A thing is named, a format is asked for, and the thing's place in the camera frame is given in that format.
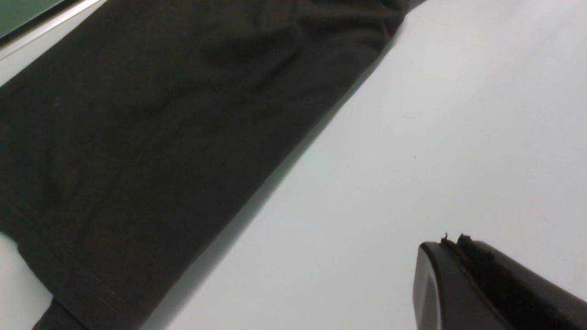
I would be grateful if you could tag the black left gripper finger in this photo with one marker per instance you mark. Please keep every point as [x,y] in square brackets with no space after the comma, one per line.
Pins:
[469,285]

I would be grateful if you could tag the dark gray long-sleeve shirt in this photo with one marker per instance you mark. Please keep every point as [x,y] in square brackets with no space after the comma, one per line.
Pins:
[130,145]

